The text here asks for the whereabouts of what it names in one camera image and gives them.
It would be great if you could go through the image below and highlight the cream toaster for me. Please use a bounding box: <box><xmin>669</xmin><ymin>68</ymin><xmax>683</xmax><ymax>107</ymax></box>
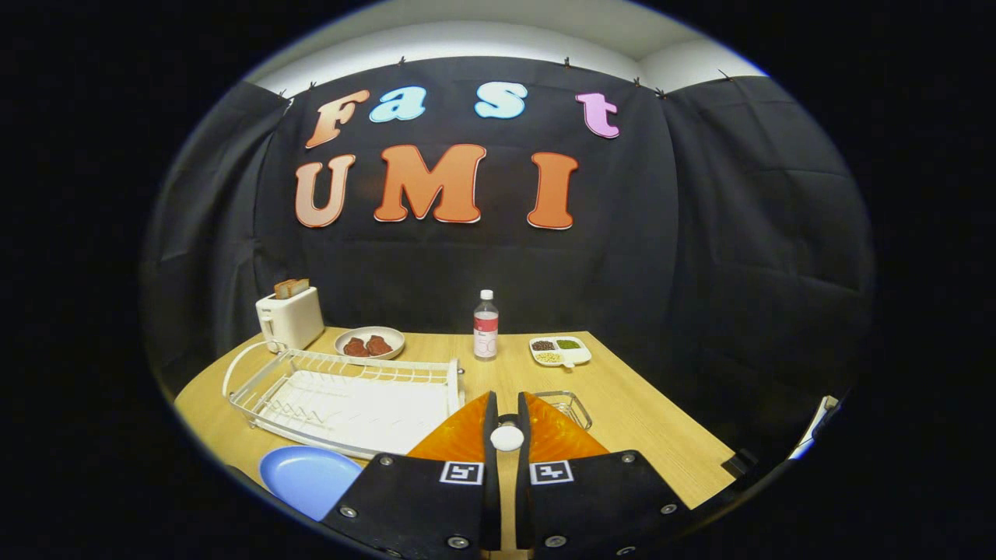
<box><xmin>255</xmin><ymin>286</ymin><xmax>325</xmax><ymax>354</ymax></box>

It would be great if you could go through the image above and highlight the metal wire basket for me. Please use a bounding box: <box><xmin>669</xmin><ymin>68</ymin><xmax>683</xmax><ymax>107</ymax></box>
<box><xmin>533</xmin><ymin>390</ymin><xmax>593</xmax><ymax>432</ymax></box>

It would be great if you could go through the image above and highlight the clear bottle with red label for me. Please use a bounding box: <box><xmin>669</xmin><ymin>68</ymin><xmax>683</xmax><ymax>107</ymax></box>
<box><xmin>473</xmin><ymin>289</ymin><xmax>500</xmax><ymax>362</ymax></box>

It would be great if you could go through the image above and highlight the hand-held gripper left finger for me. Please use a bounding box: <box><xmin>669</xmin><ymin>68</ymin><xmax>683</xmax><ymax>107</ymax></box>
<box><xmin>321</xmin><ymin>391</ymin><xmax>503</xmax><ymax>557</ymax></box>

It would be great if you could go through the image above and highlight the beige round plate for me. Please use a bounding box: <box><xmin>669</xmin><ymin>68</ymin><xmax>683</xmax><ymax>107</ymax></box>
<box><xmin>335</xmin><ymin>326</ymin><xmax>406</xmax><ymax>361</ymax></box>

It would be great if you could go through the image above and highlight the black backdrop cloth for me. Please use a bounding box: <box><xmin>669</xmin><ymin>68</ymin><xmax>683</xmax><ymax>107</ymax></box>
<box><xmin>140</xmin><ymin>56</ymin><xmax>876</xmax><ymax>467</ymax></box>

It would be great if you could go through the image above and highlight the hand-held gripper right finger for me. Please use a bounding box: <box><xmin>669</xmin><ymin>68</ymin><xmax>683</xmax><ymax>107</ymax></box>
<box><xmin>514</xmin><ymin>391</ymin><xmax>693</xmax><ymax>557</ymax></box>

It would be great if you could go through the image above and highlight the white divided condiment dish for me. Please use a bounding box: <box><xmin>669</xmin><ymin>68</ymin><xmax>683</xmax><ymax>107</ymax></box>
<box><xmin>529</xmin><ymin>336</ymin><xmax>592</xmax><ymax>369</ymax></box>

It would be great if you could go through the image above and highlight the light blue plate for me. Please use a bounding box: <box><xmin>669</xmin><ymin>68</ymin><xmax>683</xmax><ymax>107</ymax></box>
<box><xmin>259</xmin><ymin>446</ymin><xmax>364</xmax><ymax>522</ymax></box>

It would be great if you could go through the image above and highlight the white wire dish rack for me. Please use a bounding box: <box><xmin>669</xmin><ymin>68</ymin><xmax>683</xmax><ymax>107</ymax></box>
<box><xmin>226</xmin><ymin>348</ymin><xmax>466</xmax><ymax>461</ymax></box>

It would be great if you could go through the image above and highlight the spoon with white handle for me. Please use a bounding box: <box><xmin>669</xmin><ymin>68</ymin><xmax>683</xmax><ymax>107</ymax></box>
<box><xmin>490</xmin><ymin>416</ymin><xmax>526</xmax><ymax>453</ymax></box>

